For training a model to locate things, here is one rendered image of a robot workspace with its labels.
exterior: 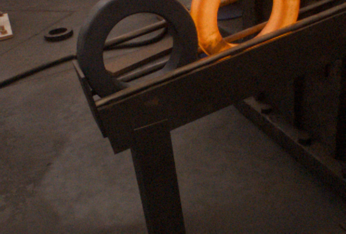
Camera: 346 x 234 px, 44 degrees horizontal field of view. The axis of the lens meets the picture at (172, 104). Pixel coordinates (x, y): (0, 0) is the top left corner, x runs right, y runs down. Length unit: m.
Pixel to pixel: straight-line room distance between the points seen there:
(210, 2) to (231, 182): 0.82
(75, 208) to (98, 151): 0.30
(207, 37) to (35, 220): 0.93
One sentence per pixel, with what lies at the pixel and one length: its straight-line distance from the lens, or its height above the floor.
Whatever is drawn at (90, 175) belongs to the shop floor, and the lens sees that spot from 1.53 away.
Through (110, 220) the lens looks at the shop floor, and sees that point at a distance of 1.34.
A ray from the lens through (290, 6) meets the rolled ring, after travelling 0.75.
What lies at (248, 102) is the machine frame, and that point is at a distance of 1.66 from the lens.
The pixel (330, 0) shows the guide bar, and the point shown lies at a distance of 0.87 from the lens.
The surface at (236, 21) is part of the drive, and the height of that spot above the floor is 0.25.
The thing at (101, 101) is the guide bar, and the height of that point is 0.61.
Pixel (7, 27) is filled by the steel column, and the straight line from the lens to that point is 3.28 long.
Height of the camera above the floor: 0.90
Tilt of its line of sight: 29 degrees down
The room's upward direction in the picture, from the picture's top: 8 degrees counter-clockwise
